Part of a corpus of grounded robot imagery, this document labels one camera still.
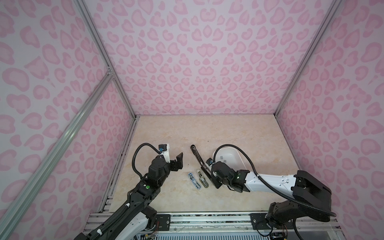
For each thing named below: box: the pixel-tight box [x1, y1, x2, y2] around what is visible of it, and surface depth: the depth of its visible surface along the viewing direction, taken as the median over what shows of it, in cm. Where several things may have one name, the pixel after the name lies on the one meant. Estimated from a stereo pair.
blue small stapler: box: [188, 172, 202, 190], surface depth 87 cm
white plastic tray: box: [215, 146, 247, 171], surface depth 97 cm
